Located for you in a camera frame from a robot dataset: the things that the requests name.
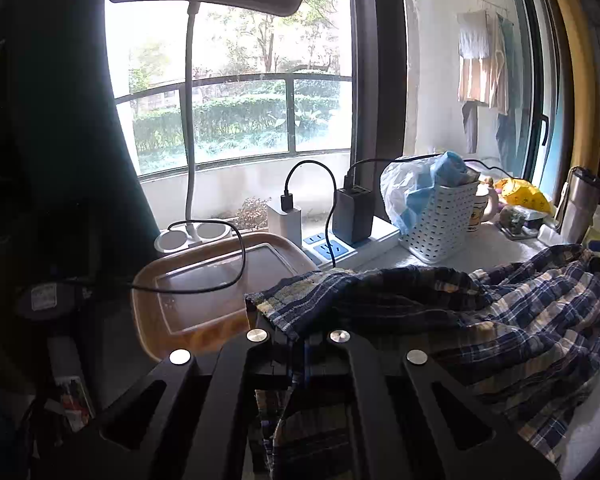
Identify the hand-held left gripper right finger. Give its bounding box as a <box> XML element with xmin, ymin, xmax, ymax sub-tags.
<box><xmin>304</xmin><ymin>330</ymin><xmax>562</xmax><ymax>480</ymax></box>

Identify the black power adapter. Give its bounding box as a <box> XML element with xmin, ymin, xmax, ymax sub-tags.
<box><xmin>15</xmin><ymin>280</ymin><xmax>88</xmax><ymax>318</ymax></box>

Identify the white tube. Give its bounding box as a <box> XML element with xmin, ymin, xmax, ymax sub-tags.
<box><xmin>537</xmin><ymin>222</ymin><xmax>563</xmax><ymax>246</ymax></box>

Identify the beige hanging shirt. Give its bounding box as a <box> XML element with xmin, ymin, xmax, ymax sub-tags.
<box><xmin>485</xmin><ymin>15</ymin><xmax>511</xmax><ymax>113</ymax></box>

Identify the dark window frame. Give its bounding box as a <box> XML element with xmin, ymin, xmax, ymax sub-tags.
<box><xmin>347</xmin><ymin>0</ymin><xmax>408</xmax><ymax>196</ymax></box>

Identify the white blue plastic bag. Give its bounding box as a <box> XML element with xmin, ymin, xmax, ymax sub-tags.
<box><xmin>380</xmin><ymin>150</ymin><xmax>481</xmax><ymax>236</ymax></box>

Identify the white charger block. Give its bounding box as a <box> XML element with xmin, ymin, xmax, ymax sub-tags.
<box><xmin>266</xmin><ymin>201</ymin><xmax>303</xmax><ymax>246</ymax></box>

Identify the grey hanging garment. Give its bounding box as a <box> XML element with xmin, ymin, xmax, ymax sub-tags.
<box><xmin>461</xmin><ymin>101</ymin><xmax>479</xmax><ymax>154</ymax></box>

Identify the blue hanging garment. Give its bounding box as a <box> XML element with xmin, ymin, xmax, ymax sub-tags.
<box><xmin>495</xmin><ymin>112</ymin><xmax>520</xmax><ymax>166</ymax></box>

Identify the red white packet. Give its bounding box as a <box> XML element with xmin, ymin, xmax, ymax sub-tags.
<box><xmin>55</xmin><ymin>375</ymin><xmax>96</xmax><ymax>433</ymax></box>

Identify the yellow curtain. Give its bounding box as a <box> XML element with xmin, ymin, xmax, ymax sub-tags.
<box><xmin>540</xmin><ymin>0</ymin><xmax>600</xmax><ymax>211</ymax></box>

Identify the white perforated basket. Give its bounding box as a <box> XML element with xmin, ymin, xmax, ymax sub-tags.
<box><xmin>397</xmin><ymin>180</ymin><xmax>481</xmax><ymax>264</ymax></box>

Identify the yellow cloth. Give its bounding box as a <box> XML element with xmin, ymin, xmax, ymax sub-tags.
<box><xmin>494</xmin><ymin>177</ymin><xmax>556</xmax><ymax>216</ymax></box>

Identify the dry potted plant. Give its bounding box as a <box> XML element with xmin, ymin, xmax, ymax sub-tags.
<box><xmin>235</xmin><ymin>197</ymin><xmax>271</xmax><ymax>231</ymax></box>

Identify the black charger cable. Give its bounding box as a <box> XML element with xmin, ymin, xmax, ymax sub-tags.
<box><xmin>344</xmin><ymin>152</ymin><xmax>506</xmax><ymax>188</ymax></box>
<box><xmin>280</xmin><ymin>160</ymin><xmax>341</xmax><ymax>270</ymax></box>

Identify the white power strip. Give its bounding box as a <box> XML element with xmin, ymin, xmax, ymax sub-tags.
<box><xmin>302</xmin><ymin>215</ymin><xmax>401</xmax><ymax>271</ymax></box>

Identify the plaid flannel shirt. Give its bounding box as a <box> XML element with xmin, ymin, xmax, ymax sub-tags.
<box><xmin>244</xmin><ymin>244</ymin><xmax>600</xmax><ymax>476</ymax></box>

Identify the white beige hanging towel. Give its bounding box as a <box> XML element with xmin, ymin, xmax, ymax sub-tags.
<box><xmin>457</xmin><ymin>10</ymin><xmax>491</xmax><ymax>103</ymax></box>

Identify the steel thermos tumbler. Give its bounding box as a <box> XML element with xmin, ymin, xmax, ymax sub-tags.
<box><xmin>560</xmin><ymin>166</ymin><xmax>600</xmax><ymax>246</ymax></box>

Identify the dark grey multiport charger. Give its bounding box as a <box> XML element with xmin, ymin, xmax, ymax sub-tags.
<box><xmin>332</xmin><ymin>185</ymin><xmax>374</xmax><ymax>246</ymax></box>

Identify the balcony railing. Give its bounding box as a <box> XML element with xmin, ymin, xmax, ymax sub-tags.
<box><xmin>115</xmin><ymin>72</ymin><xmax>353</xmax><ymax>176</ymax></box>

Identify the black lamp cable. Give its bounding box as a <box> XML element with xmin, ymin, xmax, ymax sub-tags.
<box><xmin>80</xmin><ymin>220</ymin><xmax>247</xmax><ymax>295</ymax></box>

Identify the dark green curtain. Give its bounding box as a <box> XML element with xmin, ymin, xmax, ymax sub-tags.
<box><xmin>0</xmin><ymin>0</ymin><xmax>163</xmax><ymax>311</ymax></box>

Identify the brown lidded food container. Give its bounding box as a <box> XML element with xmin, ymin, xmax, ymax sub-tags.
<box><xmin>131</xmin><ymin>231</ymin><xmax>318</xmax><ymax>363</ymax></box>

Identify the bear print mug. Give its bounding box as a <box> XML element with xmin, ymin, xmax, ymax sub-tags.
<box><xmin>466</xmin><ymin>182</ymin><xmax>499</xmax><ymax>234</ymax></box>

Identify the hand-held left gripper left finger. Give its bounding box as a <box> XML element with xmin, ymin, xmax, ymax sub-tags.
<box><xmin>99</xmin><ymin>329</ymin><xmax>302</xmax><ymax>480</ymax></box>

